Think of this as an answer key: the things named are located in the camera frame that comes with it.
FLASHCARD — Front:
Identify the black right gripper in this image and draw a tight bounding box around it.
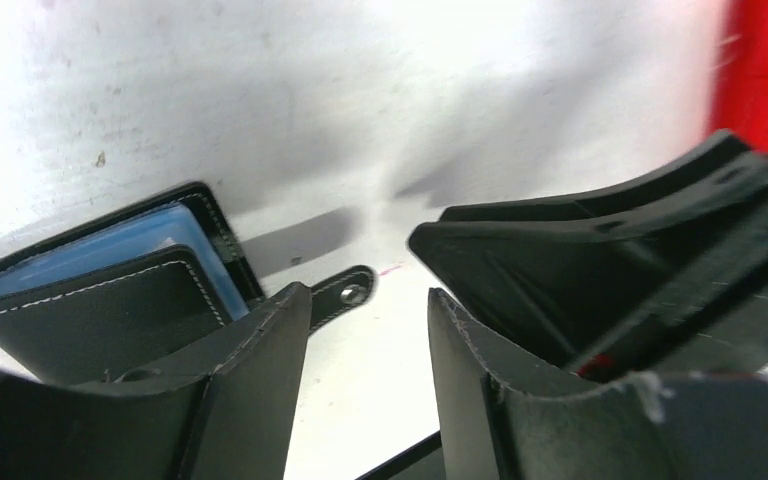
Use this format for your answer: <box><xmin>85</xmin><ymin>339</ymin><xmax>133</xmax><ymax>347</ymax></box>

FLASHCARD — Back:
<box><xmin>408</xmin><ymin>152</ymin><xmax>768</xmax><ymax>382</ymax></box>

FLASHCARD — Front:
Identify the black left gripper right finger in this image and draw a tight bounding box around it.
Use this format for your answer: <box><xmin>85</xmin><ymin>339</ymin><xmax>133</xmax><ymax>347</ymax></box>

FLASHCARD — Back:
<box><xmin>427</xmin><ymin>288</ymin><xmax>768</xmax><ymax>479</ymax></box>

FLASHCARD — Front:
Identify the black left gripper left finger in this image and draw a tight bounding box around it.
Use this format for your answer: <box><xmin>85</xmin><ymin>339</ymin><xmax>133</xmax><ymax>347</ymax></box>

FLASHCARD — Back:
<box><xmin>0</xmin><ymin>282</ymin><xmax>312</xmax><ymax>479</ymax></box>

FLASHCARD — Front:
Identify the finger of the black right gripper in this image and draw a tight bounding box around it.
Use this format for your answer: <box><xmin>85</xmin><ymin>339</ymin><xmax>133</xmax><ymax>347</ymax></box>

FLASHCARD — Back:
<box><xmin>439</xmin><ymin>130</ymin><xmax>752</xmax><ymax>222</ymax></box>

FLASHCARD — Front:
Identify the black leather card holder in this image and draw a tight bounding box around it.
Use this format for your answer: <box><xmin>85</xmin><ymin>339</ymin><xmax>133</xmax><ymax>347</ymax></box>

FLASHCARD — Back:
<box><xmin>0</xmin><ymin>181</ymin><xmax>377</xmax><ymax>387</ymax></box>

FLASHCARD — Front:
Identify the red plastic bin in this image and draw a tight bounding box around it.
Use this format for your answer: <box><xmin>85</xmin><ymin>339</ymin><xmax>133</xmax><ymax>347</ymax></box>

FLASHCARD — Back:
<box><xmin>706</xmin><ymin>0</ymin><xmax>768</xmax><ymax>152</ymax></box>

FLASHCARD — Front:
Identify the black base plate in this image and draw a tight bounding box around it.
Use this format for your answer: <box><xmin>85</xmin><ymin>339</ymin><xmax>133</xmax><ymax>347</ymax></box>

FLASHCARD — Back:
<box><xmin>358</xmin><ymin>431</ymin><xmax>446</xmax><ymax>480</ymax></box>

